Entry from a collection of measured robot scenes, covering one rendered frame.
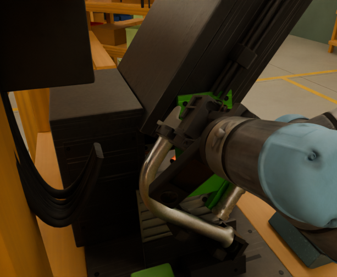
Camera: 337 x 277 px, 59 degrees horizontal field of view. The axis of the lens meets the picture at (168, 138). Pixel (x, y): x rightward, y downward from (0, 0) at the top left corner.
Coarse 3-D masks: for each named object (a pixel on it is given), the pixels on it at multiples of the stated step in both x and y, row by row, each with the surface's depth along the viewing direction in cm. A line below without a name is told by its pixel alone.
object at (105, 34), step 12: (96, 0) 344; (108, 0) 344; (120, 0) 302; (132, 0) 308; (144, 0) 303; (108, 12) 316; (120, 12) 308; (132, 12) 301; (144, 12) 294; (96, 24) 378; (108, 24) 369; (120, 24) 369; (96, 36) 353; (108, 36) 343; (120, 36) 347; (132, 36) 321; (108, 48) 342; (120, 48) 334
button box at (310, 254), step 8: (272, 216) 77; (280, 216) 75; (272, 224) 76; (280, 224) 74; (288, 224) 73; (280, 232) 73; (288, 232) 72; (296, 232) 70; (288, 240) 71; (296, 240) 70; (304, 240) 68; (296, 248) 69; (304, 248) 67; (312, 248) 66; (304, 256) 67; (312, 256) 65; (320, 256) 65; (312, 264) 65; (320, 264) 66
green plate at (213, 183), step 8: (176, 96) 56; (184, 96) 56; (176, 104) 57; (184, 104) 56; (176, 152) 66; (216, 176) 62; (208, 184) 62; (216, 184) 63; (192, 192) 61; (200, 192) 62; (208, 192) 63
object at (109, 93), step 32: (64, 96) 65; (96, 96) 65; (128, 96) 65; (64, 128) 56; (96, 128) 58; (128, 128) 60; (64, 160) 59; (128, 160) 64; (96, 192) 65; (128, 192) 68; (96, 224) 69; (128, 224) 73
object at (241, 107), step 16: (192, 96) 45; (208, 96) 41; (192, 112) 42; (208, 112) 41; (224, 112) 38; (240, 112) 36; (176, 128) 43; (192, 128) 40; (208, 128) 35; (176, 144) 41
